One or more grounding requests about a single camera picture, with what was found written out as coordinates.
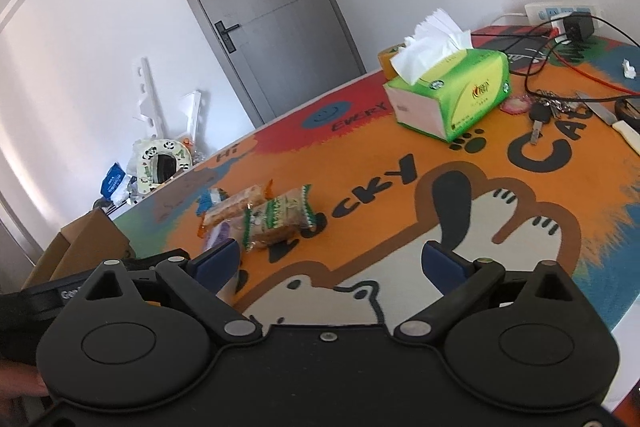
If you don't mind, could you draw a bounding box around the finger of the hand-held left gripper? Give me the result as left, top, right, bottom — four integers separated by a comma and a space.
122, 248, 193, 280

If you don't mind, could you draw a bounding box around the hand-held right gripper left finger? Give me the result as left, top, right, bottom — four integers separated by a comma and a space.
80, 238, 263, 343

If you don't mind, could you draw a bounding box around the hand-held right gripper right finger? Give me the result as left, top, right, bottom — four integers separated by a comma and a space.
394, 241, 576, 343

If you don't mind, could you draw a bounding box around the purple snack packet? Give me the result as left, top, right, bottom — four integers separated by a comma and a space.
202, 219, 246, 253

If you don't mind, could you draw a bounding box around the large cardboard box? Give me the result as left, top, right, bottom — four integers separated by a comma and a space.
20, 209, 136, 290

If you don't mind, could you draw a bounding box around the beige cracker snack packet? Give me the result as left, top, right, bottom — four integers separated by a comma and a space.
200, 184, 275, 238

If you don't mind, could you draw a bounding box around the blue snack packet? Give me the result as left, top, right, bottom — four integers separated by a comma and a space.
196, 188, 228, 215

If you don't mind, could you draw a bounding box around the green cracker snack packet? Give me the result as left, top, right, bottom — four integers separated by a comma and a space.
242, 184, 315, 254

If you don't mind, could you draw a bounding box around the person's left hand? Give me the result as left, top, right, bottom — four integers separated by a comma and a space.
0, 359, 49, 401

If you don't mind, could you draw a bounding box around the grey open door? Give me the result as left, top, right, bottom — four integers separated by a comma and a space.
0, 194, 43, 280

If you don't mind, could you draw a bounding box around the blue plastic bag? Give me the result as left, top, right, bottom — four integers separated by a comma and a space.
100, 162, 126, 198

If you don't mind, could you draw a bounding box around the colourful printed table mat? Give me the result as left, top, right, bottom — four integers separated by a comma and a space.
110, 24, 640, 408

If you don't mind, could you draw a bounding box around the green tissue box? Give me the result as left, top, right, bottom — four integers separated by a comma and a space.
382, 8, 512, 144

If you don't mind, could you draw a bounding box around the pink charm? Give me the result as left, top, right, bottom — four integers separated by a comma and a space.
501, 94, 532, 115

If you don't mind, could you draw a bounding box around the black car key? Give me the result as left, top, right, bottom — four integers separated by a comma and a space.
527, 102, 553, 145

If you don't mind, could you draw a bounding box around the metal key bunch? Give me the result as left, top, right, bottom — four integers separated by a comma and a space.
537, 89, 593, 122

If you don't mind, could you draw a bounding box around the yellow tape roll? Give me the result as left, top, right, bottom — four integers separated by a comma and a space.
377, 42, 413, 78

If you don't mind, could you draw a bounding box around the dark round object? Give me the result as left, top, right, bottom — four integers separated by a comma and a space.
614, 97, 640, 122

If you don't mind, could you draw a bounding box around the white power strip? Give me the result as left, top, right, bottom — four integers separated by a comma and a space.
524, 1, 606, 24

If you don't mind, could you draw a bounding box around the black charger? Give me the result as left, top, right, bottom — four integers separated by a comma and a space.
562, 12, 597, 40

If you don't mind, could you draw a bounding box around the panda print seat ring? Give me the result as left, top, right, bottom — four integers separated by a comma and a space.
135, 138, 193, 195

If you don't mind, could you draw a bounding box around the white bracket board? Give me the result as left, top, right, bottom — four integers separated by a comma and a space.
179, 91, 203, 142

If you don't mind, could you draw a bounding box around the white handled knife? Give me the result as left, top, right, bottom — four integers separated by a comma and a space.
575, 91, 640, 158

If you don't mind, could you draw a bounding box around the black door handle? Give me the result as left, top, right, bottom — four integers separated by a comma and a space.
214, 21, 242, 54

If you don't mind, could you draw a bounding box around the red cable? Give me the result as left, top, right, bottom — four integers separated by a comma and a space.
547, 34, 640, 95

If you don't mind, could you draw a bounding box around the white power cable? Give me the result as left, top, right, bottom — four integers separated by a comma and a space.
487, 11, 528, 28

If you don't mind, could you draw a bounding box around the black cable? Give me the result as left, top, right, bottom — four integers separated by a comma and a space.
522, 14, 640, 100

